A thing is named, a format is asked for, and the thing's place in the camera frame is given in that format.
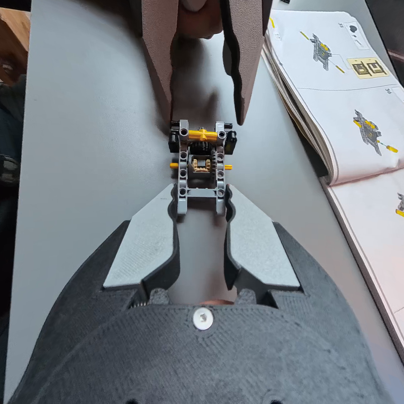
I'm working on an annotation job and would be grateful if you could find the grey lego chassis assembly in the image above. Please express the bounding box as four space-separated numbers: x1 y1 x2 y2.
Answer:
169 119 237 218

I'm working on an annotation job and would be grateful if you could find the lego instruction booklet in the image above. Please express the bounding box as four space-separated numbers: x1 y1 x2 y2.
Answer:
261 9 404 351

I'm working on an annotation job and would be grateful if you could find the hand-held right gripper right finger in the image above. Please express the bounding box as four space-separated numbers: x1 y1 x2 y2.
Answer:
224 184 301 292

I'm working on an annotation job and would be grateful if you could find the person's left hand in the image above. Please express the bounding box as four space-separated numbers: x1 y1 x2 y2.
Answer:
172 0 226 40

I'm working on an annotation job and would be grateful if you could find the black office chair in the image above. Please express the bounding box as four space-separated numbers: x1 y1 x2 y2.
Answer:
0 74 28 316

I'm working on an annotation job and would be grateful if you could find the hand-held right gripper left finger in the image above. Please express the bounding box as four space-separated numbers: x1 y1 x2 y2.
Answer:
103 183 181 297

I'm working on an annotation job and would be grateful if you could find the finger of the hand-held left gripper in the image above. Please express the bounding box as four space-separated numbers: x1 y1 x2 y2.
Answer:
140 0 180 125
221 0 266 126

